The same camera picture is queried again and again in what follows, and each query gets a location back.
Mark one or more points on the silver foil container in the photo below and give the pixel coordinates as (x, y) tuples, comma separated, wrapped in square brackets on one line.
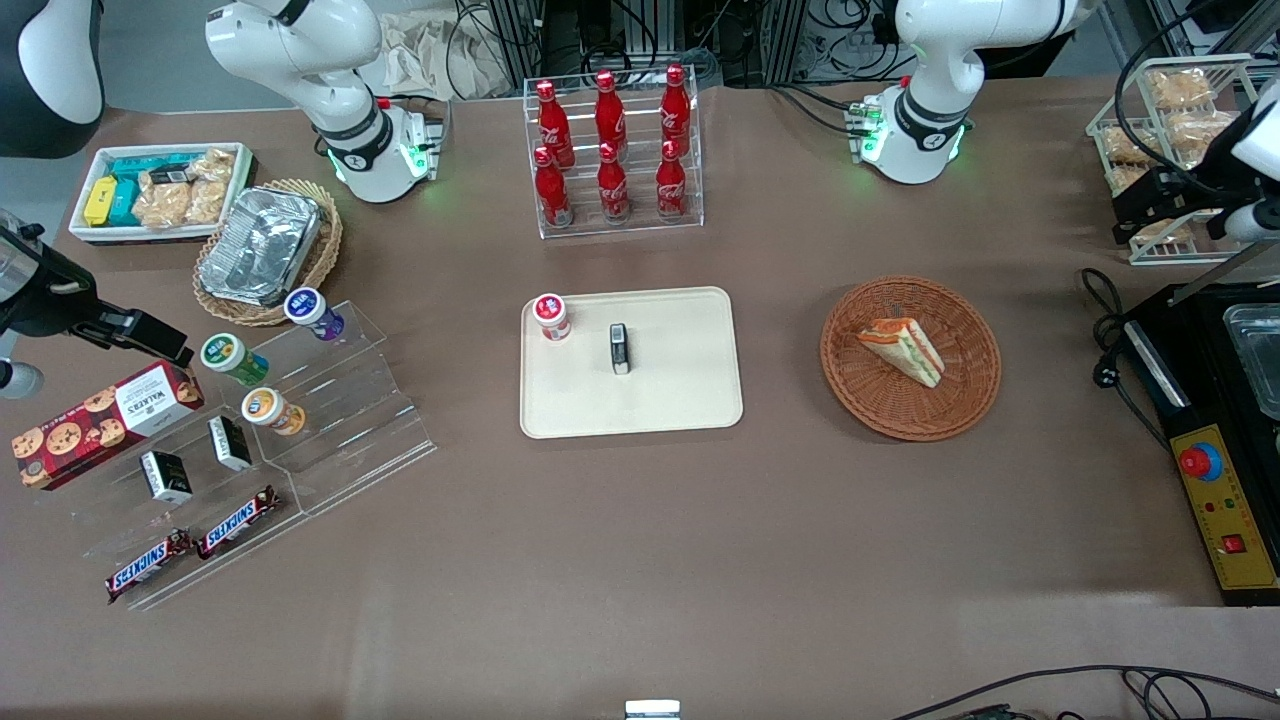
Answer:
[(260, 245)]

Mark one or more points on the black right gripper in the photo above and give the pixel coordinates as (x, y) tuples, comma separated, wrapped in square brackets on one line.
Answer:
[(48, 303)]

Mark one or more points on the clear metal pan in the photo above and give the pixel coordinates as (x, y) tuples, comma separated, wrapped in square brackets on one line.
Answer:
[(1260, 360)]

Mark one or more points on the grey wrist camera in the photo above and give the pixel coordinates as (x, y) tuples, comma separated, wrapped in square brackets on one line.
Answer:
[(18, 270)]

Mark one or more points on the black yellow control box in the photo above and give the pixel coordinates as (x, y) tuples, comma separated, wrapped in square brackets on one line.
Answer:
[(1225, 520)]

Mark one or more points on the purple label white jar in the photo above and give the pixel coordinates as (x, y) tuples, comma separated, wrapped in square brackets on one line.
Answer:
[(308, 306)]

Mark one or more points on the crumpled beige paper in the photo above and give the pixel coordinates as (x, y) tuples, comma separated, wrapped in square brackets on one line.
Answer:
[(430, 55)]

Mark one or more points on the green label white jar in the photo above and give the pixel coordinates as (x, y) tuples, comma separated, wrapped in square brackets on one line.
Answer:
[(225, 352)]

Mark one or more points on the brown Snickers bar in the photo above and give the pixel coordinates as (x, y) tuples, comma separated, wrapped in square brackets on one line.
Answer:
[(238, 522), (148, 566)]

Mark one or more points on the red lid white jar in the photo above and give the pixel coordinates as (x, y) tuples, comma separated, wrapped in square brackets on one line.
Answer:
[(551, 315)]

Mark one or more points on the yellow small box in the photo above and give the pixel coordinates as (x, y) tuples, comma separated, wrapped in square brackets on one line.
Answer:
[(100, 202)]

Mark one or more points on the white plastic bin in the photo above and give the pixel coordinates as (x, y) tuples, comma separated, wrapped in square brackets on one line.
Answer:
[(85, 165)]

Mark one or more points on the teal snack box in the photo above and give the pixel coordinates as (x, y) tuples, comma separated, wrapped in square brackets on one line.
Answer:
[(140, 165)]

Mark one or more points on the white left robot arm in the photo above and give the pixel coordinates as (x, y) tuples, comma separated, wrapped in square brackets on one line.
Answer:
[(935, 70)]

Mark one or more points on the clear acrylic bottle rack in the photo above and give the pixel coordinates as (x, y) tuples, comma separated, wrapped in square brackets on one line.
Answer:
[(640, 225)]

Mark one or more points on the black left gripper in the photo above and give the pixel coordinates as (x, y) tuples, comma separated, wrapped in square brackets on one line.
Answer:
[(1203, 177)]

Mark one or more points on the red cola bottle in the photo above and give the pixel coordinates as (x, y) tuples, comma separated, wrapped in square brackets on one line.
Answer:
[(552, 195), (555, 125), (672, 185), (610, 115), (613, 190), (676, 110)]

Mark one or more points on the cream plastic tray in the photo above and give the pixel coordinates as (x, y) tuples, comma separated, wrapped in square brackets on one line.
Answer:
[(680, 390)]

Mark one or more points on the light tan wicker basket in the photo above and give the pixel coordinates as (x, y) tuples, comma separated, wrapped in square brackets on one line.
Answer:
[(325, 250)]

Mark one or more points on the clear cracker pack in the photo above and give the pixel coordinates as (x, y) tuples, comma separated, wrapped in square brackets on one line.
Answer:
[(212, 185), (162, 203)]

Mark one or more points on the brown round wicker basket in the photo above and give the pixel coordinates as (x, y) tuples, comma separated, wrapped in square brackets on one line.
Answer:
[(870, 400)]

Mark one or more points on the wrapped bread pack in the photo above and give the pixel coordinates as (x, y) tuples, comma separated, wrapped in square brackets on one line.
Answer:
[(1200, 130), (1122, 145), (1180, 87)]

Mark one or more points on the small black white carton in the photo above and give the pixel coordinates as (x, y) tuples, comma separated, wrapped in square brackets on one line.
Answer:
[(165, 477), (230, 443)]

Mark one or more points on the clear acrylic stepped stand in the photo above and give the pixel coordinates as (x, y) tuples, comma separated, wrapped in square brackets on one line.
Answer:
[(120, 520), (370, 420)]

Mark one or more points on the orange label white jar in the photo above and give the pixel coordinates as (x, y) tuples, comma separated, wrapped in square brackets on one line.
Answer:
[(265, 407)]

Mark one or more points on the red tartan cookie box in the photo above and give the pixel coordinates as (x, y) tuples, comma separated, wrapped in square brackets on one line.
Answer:
[(90, 425)]

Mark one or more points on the triangular sandwich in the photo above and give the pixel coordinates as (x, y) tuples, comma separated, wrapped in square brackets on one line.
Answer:
[(905, 350)]

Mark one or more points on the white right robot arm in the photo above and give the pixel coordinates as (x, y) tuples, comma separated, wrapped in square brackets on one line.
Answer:
[(300, 50)]

